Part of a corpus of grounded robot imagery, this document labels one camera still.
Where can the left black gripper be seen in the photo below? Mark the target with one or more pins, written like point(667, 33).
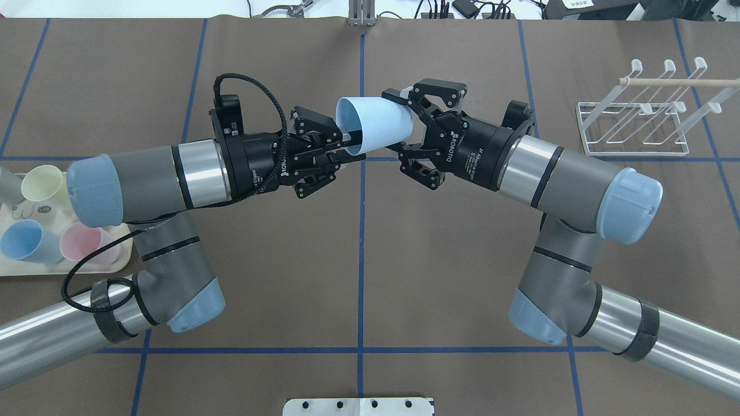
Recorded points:
point(258, 163)

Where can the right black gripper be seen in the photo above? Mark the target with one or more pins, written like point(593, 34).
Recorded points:
point(477, 151)

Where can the light blue plastic cup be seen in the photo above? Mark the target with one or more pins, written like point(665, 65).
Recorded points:
point(371, 123)

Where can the grey plastic cup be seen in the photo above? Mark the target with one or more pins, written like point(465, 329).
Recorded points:
point(10, 188)

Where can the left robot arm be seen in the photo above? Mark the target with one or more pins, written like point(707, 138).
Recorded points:
point(152, 191)

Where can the pink plastic cup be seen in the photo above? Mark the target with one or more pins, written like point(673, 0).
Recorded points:
point(79, 240)

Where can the pale green plastic cup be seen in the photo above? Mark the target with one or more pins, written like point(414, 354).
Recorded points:
point(47, 184)

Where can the white mounting plate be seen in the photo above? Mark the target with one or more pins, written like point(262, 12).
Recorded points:
point(360, 406)

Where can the aluminium frame post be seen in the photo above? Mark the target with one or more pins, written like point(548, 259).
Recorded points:
point(362, 13)

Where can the white wire cup rack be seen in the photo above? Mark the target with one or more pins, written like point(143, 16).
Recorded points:
point(651, 115)

